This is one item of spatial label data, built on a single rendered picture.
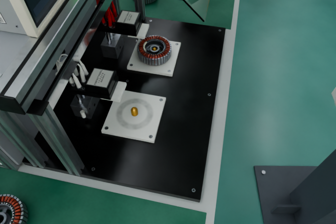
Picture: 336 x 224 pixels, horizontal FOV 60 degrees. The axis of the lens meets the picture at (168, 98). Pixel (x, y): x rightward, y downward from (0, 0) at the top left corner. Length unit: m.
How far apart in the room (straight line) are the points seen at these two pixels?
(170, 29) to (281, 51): 1.30
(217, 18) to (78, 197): 0.81
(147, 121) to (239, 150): 0.95
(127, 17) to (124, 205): 0.53
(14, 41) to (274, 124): 1.52
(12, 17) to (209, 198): 0.58
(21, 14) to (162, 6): 0.76
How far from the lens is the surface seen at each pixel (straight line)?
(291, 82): 2.08
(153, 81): 0.92
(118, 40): 0.99
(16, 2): 0.55
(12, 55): 0.58
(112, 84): 0.75
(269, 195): 1.62
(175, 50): 1.00
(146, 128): 0.81
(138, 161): 0.78
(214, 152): 0.82
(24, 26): 0.59
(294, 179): 1.70
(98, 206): 0.78
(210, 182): 0.79
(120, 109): 0.85
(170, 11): 1.21
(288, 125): 1.86
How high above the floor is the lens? 1.48
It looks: 54 degrees down
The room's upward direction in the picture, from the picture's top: straight up
